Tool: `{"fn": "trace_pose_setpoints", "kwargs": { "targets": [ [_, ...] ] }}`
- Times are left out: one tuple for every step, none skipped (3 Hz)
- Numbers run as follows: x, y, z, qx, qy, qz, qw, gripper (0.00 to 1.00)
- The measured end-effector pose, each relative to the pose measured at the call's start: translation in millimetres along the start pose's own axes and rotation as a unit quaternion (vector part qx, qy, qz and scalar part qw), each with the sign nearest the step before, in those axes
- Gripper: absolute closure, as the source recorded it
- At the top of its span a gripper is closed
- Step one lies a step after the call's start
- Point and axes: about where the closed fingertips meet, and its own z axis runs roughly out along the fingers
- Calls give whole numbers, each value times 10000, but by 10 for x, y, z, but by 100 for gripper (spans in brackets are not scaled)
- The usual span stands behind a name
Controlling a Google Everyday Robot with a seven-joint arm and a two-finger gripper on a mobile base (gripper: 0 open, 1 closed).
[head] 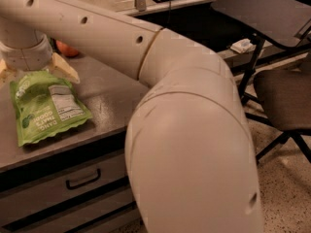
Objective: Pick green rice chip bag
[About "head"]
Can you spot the green rice chip bag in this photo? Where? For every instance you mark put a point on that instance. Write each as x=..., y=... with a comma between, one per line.
x=45, y=106

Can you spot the black drawer handle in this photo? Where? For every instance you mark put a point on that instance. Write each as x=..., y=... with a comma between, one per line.
x=83, y=181

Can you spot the grey drawer cabinet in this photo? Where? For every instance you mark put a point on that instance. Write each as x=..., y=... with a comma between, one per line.
x=33, y=194

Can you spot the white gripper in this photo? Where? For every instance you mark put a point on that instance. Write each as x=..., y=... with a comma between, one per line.
x=25, y=58

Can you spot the brown office chair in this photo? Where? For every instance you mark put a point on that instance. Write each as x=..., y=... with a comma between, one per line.
x=285, y=96

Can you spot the red apple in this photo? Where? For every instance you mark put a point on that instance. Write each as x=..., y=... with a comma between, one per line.
x=66, y=50

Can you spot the black laptop stand table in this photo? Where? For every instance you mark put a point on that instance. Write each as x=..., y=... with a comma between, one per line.
x=283, y=23

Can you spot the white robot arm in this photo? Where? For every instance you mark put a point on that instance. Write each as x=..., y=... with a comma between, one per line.
x=189, y=152

